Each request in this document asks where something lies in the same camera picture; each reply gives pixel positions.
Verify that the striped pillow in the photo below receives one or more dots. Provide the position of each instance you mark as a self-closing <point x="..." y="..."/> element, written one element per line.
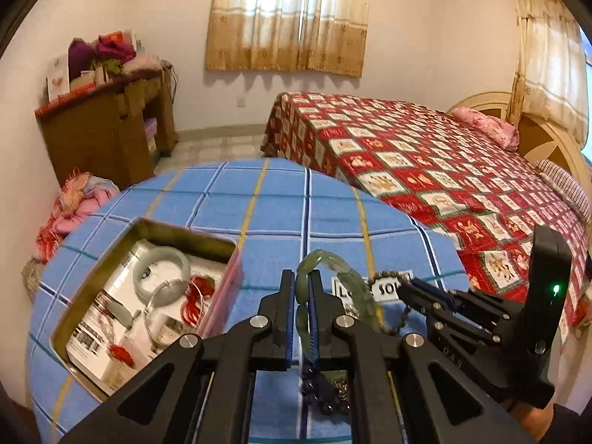
<point x="564" y="185"/>

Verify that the white cardboard box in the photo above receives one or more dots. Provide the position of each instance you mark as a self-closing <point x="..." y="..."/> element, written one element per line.
<point x="58" y="78"/>

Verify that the pink pillow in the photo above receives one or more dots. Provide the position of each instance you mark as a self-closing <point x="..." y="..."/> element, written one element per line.
<point x="485" y="125"/>

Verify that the blue plaid tablecloth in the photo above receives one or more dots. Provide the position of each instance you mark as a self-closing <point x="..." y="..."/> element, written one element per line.
<point x="277" y="203"/>

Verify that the cream headboard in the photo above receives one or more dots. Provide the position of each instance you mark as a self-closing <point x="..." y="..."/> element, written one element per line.
<point x="545" y="148"/>

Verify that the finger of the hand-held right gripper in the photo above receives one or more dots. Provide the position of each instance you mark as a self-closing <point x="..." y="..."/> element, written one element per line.
<point x="439" y="293"/>
<point x="418" y="303"/>

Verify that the bed with red patterned quilt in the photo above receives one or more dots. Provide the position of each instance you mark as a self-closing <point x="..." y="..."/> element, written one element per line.
<point x="416" y="157"/>

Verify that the floral fabric bag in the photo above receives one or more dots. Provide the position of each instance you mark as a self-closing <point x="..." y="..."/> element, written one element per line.
<point x="32" y="277"/>

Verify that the purple plastic box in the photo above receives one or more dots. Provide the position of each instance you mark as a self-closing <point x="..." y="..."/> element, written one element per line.
<point x="150" y="134"/>

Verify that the flat red box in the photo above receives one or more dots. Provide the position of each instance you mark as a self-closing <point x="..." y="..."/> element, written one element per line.
<point x="60" y="101"/>

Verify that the pale jade bangle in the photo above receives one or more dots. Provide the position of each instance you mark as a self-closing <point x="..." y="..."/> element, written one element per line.
<point x="138" y="282"/>

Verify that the silver bangle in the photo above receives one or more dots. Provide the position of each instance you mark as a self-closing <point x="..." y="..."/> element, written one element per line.
<point x="148" y="317"/>

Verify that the person's right forearm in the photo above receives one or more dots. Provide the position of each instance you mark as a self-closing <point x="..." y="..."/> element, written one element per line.
<point x="543" y="421"/>

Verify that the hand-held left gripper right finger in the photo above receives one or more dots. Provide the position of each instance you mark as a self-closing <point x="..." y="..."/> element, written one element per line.
<point x="328" y="323"/>

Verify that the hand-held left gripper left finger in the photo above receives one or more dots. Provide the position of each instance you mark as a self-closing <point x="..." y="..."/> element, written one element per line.
<point x="277" y="314"/>

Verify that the beige patterned curtain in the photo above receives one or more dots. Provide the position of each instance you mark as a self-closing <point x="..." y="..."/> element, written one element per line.
<point x="286" y="18"/>

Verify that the printed paper card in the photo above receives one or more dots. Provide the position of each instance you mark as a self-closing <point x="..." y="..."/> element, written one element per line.
<point x="92" y="337"/>

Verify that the heap of pink clothes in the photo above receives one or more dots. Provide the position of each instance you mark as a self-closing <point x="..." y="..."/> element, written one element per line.
<point x="74" y="208"/>

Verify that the beige sheer curtain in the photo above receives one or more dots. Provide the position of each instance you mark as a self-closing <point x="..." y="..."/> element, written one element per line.
<point x="550" y="55"/>

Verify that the pile of clothes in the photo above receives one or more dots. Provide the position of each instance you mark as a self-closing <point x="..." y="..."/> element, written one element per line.
<point x="111" y="46"/>

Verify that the brown wooden desk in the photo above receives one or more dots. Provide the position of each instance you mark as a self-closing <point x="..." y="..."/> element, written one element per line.
<point x="92" y="138"/>

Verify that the rectangular metal tin box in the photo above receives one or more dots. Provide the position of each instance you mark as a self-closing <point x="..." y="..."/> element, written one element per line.
<point x="175" y="229"/>

